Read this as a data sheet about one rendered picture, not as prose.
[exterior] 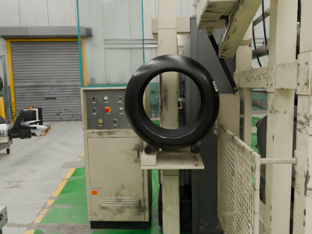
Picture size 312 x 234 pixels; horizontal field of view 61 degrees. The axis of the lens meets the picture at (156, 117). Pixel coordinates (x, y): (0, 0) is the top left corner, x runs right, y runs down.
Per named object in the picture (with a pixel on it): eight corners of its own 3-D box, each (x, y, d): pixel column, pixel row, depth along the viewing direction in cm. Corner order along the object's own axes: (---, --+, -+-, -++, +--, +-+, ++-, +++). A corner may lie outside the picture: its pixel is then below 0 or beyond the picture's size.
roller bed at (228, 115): (213, 133, 201) (213, 94, 197) (233, 133, 200) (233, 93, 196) (217, 139, 181) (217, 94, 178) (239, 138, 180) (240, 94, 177)
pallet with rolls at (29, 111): (23, 130, 815) (21, 105, 806) (51, 128, 834) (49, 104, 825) (12, 138, 699) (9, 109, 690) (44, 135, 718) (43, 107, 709)
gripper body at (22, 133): (30, 134, 160) (8, 137, 154) (29, 120, 158) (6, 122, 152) (32, 138, 154) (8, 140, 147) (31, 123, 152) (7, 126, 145)
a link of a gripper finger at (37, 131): (48, 135, 154) (32, 134, 155) (47, 125, 153) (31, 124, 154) (45, 137, 151) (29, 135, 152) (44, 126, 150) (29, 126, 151)
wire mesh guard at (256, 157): (217, 215, 198) (217, 122, 190) (219, 215, 198) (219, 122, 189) (252, 322, 109) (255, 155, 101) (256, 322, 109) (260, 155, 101)
